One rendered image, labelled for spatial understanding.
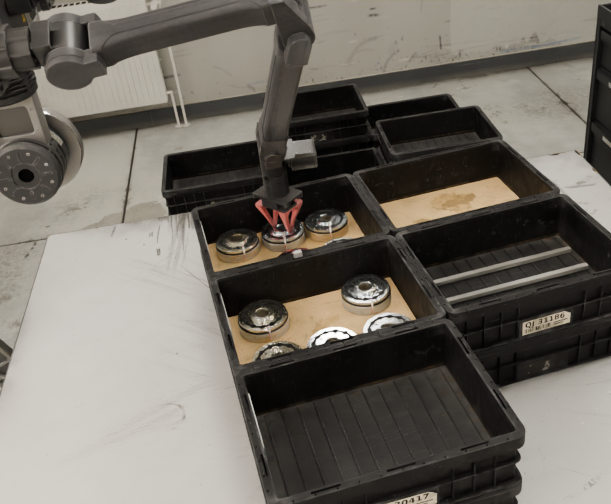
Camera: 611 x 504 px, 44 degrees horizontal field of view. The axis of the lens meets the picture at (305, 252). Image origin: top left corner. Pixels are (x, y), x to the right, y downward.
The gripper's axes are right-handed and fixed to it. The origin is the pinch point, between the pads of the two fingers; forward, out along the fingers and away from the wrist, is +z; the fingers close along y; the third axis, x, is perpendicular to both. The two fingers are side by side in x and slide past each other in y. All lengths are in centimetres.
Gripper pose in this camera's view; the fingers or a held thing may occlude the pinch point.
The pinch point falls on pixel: (282, 225)
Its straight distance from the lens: 181.0
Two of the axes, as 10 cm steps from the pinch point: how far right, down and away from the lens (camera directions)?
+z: 1.1, 8.2, 5.7
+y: -7.8, -2.8, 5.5
